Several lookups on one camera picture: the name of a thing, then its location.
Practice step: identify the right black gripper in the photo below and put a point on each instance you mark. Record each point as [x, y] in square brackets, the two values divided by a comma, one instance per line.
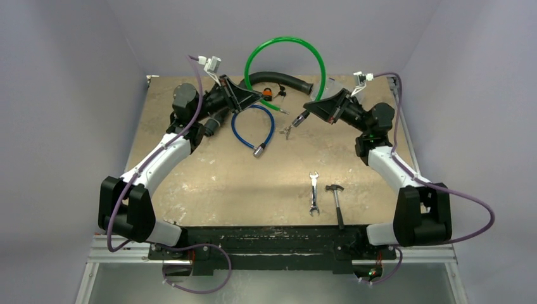
[339, 107]

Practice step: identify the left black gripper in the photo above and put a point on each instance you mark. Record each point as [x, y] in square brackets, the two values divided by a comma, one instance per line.
[235, 97]

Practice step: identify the orange black padlock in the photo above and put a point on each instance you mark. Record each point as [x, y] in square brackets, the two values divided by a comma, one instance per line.
[267, 94]

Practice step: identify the black key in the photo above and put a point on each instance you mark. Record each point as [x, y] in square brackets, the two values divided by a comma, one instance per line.
[282, 91]

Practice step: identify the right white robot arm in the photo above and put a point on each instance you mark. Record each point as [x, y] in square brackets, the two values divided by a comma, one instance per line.
[422, 213]

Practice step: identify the clear plastic organizer box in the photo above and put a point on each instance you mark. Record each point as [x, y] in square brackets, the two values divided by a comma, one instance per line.
[333, 87]

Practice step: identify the small black hammer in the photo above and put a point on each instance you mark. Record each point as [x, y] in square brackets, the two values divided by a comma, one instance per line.
[335, 188]

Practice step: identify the silver open-end wrench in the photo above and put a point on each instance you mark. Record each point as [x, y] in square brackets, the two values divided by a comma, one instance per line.
[314, 207]

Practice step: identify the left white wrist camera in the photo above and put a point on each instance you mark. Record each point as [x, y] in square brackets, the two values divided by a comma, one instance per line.
[210, 66]

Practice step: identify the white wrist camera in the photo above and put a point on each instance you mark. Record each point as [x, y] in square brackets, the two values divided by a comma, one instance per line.
[210, 66]
[361, 80]

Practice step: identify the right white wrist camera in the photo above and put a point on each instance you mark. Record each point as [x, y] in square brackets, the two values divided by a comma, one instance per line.
[361, 80]

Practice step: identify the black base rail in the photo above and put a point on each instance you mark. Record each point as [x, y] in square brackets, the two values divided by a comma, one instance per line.
[302, 247]

